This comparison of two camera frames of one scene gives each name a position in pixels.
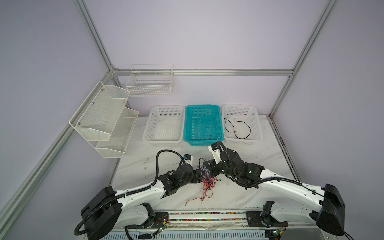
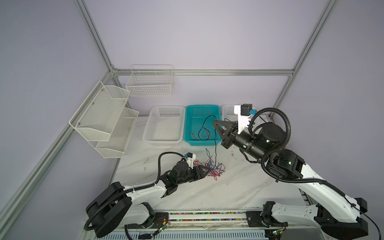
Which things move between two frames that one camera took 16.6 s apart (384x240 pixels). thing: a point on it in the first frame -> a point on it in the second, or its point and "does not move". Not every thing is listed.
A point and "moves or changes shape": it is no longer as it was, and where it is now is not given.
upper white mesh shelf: x=98 y=116 does not move
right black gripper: x=211 y=165 -> x=230 y=128
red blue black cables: x=208 y=180 moves or changes shape
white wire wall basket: x=150 y=80 does not move
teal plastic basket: x=203 y=125 does not move
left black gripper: x=197 y=177 does not move
